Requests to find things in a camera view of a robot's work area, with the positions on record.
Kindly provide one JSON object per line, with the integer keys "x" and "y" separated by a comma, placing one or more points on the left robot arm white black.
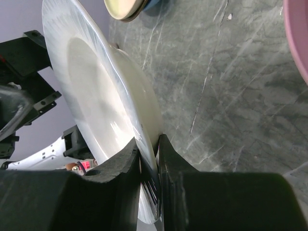
{"x": 69, "y": 148}

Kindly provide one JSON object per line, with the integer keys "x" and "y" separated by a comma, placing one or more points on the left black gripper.
{"x": 24, "y": 94}

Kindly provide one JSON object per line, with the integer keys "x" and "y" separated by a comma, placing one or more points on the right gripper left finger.
{"x": 106, "y": 198}

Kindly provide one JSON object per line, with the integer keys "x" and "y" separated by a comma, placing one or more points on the blue plate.
{"x": 150, "y": 4}

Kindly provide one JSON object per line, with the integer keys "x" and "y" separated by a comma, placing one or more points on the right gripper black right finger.
{"x": 193, "y": 200}

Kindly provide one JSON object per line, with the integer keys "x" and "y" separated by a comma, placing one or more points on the cream plate with branch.
{"x": 125, "y": 10}

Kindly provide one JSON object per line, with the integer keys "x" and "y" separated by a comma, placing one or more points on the pink plate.
{"x": 295, "y": 14}

